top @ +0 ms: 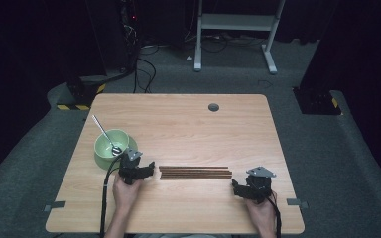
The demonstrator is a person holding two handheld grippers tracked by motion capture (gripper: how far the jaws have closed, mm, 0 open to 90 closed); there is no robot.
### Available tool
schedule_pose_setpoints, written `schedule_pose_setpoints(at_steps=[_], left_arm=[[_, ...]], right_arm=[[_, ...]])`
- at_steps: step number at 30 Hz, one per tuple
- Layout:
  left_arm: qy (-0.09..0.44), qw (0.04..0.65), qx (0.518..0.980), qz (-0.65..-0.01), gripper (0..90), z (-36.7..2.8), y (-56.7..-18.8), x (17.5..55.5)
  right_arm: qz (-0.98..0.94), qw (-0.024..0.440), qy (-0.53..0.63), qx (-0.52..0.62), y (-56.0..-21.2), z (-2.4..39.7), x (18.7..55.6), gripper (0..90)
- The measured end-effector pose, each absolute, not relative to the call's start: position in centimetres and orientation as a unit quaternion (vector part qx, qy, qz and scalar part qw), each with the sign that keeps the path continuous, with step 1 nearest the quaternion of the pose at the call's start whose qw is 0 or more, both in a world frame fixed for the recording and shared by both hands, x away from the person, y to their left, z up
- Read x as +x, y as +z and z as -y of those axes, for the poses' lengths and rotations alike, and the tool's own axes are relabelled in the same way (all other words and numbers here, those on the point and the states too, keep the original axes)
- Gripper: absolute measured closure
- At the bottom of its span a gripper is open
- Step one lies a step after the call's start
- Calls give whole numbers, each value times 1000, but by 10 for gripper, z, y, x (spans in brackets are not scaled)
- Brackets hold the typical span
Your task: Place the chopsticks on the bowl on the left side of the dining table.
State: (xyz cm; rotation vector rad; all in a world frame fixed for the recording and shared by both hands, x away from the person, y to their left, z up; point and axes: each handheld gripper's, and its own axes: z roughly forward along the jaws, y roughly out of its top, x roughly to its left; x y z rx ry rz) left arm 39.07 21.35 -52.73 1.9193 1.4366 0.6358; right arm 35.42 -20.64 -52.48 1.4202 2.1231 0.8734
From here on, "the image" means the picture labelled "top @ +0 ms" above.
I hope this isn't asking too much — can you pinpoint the right hand-held gripper black cable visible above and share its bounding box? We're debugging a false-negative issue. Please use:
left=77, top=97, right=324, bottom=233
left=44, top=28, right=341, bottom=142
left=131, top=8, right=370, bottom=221
left=266, top=191, right=283, bottom=238

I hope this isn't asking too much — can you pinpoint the white metal stand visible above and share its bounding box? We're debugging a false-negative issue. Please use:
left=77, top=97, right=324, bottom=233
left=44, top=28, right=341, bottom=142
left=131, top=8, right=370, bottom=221
left=192, top=0, right=287, bottom=75

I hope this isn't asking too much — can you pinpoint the left hand-held gripper black cable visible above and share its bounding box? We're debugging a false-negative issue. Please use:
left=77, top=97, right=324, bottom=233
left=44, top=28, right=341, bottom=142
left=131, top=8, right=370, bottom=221
left=98, top=154, right=124, bottom=238

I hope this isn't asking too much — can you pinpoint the black curtain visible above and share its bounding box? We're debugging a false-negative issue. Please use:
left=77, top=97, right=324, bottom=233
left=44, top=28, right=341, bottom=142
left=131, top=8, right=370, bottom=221
left=298, top=0, right=381, bottom=196
left=0, top=0, right=92, bottom=189

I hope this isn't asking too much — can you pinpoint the green ceramic plate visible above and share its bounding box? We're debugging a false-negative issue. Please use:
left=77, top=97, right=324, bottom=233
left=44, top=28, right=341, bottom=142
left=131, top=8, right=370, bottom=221
left=94, top=135, right=139, bottom=172

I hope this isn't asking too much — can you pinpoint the person's right hand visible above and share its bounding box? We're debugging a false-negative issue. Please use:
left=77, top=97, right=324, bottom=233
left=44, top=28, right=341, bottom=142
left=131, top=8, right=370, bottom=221
left=245, top=192, right=278, bottom=238

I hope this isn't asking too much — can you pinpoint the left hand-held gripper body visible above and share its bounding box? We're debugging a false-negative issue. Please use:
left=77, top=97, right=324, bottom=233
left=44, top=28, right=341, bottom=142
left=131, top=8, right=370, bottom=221
left=117, top=147, right=147, bottom=186

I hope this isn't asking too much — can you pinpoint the tangle of black cables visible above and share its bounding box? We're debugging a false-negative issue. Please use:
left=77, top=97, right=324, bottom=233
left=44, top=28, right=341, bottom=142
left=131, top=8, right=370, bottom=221
left=184, top=31, right=270, bottom=55

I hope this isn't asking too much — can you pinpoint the black floor cable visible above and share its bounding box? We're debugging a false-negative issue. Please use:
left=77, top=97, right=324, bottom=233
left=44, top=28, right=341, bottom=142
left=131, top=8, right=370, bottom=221
left=132, top=57, right=159, bottom=95

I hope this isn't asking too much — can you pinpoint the person's left hand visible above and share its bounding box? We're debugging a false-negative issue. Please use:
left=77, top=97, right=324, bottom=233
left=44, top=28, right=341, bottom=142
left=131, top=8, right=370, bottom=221
left=112, top=172, right=144, bottom=213

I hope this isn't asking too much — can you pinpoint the metal spoon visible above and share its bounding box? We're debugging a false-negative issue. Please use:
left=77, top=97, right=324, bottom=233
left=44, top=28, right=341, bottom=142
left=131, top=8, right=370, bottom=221
left=91, top=114, right=124, bottom=157

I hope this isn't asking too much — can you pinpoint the black striped stand base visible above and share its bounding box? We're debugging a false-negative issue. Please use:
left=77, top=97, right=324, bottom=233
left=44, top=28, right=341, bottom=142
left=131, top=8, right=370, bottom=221
left=292, top=86, right=343, bottom=116
left=56, top=74, right=108, bottom=112

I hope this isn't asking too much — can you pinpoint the black equipment rack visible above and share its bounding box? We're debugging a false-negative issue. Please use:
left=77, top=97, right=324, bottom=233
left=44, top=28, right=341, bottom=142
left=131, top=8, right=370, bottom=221
left=116, top=0, right=142, bottom=72

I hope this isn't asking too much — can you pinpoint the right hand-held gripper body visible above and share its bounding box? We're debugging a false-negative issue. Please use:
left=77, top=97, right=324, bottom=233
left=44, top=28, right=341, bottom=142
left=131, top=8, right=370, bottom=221
left=243, top=166, right=278, bottom=204

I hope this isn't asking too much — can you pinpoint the hand-held gripper black cable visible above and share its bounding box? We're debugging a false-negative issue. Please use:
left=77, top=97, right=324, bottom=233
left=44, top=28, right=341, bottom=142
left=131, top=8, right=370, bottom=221
left=98, top=154, right=124, bottom=238
left=266, top=191, right=283, bottom=238

